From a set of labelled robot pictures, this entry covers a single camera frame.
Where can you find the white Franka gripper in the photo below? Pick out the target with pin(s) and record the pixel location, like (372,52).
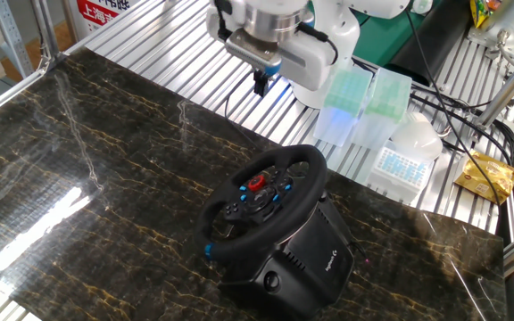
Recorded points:
(315,67)

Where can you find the black racing steering wheel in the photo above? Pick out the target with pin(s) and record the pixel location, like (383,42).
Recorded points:
(315,174)

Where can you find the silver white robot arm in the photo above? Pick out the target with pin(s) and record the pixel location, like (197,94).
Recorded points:
(507,22)

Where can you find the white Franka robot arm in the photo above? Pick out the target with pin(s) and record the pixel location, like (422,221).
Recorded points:
(337,31)

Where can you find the black Logitech wheel base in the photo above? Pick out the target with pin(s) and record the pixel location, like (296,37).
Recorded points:
(310,263)

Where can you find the green pipette tip box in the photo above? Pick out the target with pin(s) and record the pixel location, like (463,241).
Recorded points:
(346,89)
(388,96)

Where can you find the green cutting mat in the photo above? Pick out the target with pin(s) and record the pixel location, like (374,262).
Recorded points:
(386,40)

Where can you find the white tube rack box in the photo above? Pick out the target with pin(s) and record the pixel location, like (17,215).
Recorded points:
(397,171)

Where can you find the white plastic lid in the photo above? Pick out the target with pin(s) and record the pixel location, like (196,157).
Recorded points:
(417,138)

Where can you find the black marble pattern board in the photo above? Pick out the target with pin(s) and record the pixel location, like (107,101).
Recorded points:
(105,156)

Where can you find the red white printed sign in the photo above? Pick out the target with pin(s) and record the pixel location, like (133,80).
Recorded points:
(101,13)

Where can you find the white round cap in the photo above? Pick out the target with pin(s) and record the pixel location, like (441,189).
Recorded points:
(422,5)

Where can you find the black rolled mat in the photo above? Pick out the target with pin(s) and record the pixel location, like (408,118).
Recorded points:
(440,35)

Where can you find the yellow snack bag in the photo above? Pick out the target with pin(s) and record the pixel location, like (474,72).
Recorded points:
(482,13)

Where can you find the gold foil packet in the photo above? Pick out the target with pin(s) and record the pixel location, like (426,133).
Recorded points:
(484,176)

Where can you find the grey metal shelf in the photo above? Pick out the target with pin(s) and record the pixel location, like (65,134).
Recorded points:
(11,40)

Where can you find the silver wrist camera blue cap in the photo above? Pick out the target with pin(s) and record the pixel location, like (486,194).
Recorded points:
(252,51)

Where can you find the aluminium frame strut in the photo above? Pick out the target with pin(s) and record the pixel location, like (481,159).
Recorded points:
(47,33)
(507,84)

